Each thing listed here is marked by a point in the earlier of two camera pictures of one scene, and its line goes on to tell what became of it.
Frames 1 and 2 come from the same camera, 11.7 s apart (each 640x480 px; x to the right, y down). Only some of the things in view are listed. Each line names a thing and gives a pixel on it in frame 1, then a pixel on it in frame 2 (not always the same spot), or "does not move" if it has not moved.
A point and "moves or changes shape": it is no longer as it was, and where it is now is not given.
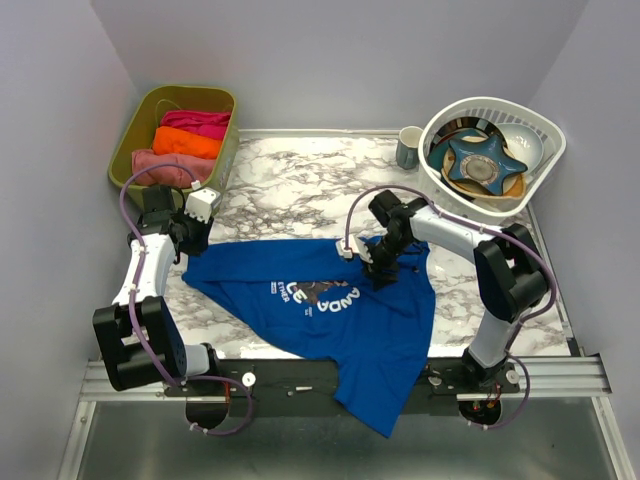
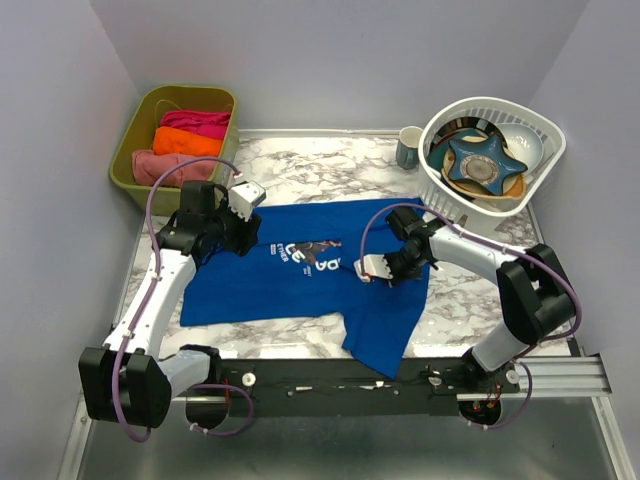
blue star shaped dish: (486, 161) does not move
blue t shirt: (306, 290) moves or changes shape
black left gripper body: (195, 233) → (235, 236)
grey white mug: (407, 148) does not move
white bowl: (524, 144) does not move
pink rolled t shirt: (203, 169) does not move
